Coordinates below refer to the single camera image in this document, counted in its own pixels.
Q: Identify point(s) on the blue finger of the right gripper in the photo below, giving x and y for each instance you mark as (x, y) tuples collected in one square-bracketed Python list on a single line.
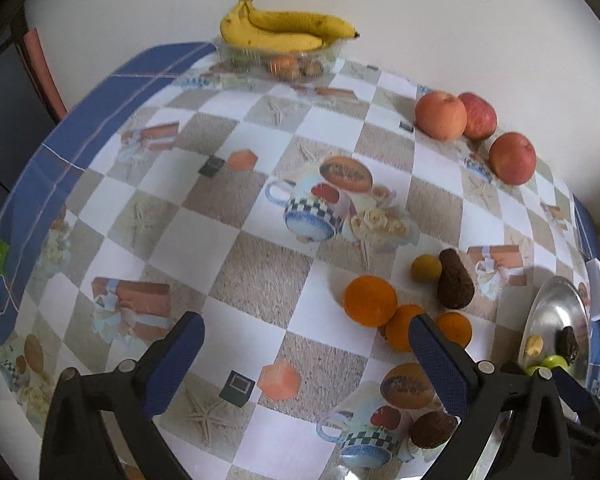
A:
[(575, 396)]

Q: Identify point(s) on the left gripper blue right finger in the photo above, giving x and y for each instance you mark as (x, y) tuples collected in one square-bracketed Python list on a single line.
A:
[(447, 366)]

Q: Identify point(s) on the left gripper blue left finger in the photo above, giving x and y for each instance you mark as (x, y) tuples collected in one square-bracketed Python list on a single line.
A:
[(166, 362)]

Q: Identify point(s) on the large green mango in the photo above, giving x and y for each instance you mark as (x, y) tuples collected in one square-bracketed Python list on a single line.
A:
[(554, 361)]

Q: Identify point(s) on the dark brown avocado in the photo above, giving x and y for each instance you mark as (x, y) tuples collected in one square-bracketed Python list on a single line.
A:
[(567, 345), (455, 288)]

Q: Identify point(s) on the dark round passion fruit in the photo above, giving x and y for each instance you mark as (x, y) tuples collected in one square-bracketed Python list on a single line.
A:
[(433, 429)]

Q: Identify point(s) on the small yellow-brown fruit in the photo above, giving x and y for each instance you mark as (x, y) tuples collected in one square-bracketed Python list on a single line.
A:
[(534, 346)]

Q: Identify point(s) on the small green fruit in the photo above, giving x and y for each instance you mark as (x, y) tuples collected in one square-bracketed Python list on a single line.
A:
[(532, 369)]

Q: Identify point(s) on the right orange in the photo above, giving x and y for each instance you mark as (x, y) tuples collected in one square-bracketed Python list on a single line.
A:
[(455, 327)]

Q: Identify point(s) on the middle orange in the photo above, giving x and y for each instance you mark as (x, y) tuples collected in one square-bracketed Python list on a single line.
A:
[(396, 330)]

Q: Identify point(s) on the dark brown avocado on table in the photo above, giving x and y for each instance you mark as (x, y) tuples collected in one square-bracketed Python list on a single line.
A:
[(455, 288)]

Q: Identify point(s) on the silver metal bowl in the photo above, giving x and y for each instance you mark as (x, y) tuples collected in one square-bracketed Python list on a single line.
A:
[(557, 305)]

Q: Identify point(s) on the large orange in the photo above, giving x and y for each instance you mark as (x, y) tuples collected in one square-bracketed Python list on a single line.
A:
[(370, 301)]

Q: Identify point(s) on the small tan round fruit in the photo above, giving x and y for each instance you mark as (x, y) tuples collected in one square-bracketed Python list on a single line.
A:
[(426, 269)]

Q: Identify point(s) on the checkered printed tablecloth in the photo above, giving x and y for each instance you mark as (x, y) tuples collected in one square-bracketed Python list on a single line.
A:
[(176, 186)]

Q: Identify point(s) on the red apple right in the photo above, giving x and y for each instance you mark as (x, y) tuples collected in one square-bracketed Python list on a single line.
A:
[(512, 158)]

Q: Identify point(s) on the red apple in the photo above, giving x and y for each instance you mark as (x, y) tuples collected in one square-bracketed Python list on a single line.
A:
[(512, 158), (482, 119)]

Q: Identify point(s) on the red apple behind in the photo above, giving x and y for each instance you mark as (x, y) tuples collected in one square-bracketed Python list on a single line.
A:
[(482, 119)]

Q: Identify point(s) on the pale orange apple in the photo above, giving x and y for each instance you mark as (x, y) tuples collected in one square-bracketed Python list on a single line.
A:
[(441, 115)]

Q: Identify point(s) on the clear plastic fruit tray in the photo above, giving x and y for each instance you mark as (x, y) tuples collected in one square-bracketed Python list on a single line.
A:
[(297, 66)]

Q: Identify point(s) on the yellow banana bunch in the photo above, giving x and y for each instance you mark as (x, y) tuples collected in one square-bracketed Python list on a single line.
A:
[(247, 27)]

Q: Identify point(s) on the red chair back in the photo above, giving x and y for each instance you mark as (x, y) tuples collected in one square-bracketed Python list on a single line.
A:
[(42, 76)]

